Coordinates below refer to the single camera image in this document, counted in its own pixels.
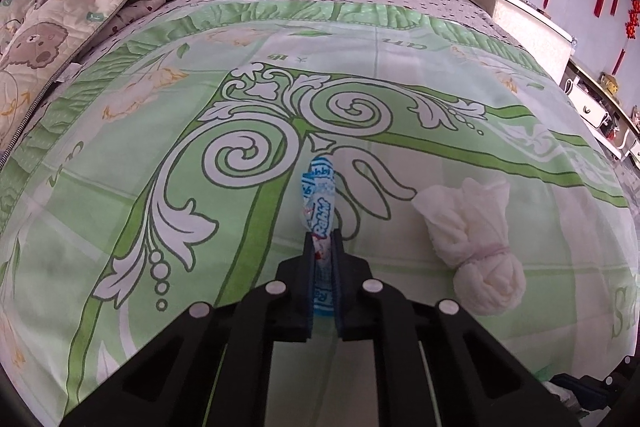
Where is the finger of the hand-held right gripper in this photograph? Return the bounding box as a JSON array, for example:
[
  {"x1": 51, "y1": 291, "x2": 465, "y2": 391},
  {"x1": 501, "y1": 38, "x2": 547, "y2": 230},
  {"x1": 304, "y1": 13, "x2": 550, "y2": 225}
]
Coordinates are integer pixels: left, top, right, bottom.
[{"x1": 552, "y1": 354, "x2": 636, "y2": 413}]

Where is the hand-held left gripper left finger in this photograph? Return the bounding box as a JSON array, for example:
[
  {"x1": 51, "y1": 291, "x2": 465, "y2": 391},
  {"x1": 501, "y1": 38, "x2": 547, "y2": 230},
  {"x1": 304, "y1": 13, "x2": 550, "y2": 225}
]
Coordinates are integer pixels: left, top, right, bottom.
[{"x1": 60, "y1": 229, "x2": 321, "y2": 427}]

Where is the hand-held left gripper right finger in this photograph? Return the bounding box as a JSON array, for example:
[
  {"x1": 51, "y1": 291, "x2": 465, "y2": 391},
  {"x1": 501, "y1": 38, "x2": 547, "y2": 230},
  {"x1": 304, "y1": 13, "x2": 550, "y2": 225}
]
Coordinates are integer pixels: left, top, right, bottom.
[{"x1": 332, "y1": 229, "x2": 581, "y2": 427}]

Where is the blue white candy wrapper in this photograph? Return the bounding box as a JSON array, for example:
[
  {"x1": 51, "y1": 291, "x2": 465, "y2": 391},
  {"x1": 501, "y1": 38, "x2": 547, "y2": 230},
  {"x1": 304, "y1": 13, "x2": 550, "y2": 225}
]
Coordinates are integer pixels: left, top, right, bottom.
[{"x1": 299, "y1": 155, "x2": 341, "y2": 318}]

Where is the white cloth bundle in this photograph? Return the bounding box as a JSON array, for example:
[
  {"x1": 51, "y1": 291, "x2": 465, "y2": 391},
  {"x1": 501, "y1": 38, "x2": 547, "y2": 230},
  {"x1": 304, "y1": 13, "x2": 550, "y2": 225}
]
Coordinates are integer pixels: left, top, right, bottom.
[{"x1": 411, "y1": 177, "x2": 527, "y2": 317}]

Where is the green floral bed sheet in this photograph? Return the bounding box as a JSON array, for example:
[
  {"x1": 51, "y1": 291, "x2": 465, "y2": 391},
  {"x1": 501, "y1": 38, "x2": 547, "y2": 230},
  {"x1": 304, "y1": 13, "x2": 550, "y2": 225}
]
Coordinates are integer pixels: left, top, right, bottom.
[{"x1": 0, "y1": 0, "x2": 640, "y2": 427}]

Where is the cream coffee table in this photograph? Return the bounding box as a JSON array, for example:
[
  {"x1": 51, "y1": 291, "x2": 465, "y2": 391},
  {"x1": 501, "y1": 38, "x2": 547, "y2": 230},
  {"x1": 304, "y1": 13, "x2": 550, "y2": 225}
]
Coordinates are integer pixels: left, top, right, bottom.
[{"x1": 560, "y1": 57, "x2": 640, "y2": 162}]

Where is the cream bedside cabinet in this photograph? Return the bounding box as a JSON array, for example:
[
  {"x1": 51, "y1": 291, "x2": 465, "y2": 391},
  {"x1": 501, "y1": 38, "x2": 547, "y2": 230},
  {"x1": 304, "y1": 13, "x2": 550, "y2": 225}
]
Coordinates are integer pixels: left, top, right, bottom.
[{"x1": 460, "y1": 0, "x2": 576, "y2": 82}]

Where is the bear print quilt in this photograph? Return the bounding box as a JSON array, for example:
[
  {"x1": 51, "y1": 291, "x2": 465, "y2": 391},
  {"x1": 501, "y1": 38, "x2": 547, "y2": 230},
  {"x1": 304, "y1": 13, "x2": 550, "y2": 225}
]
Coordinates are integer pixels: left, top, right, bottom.
[{"x1": 0, "y1": 0, "x2": 143, "y2": 162}]

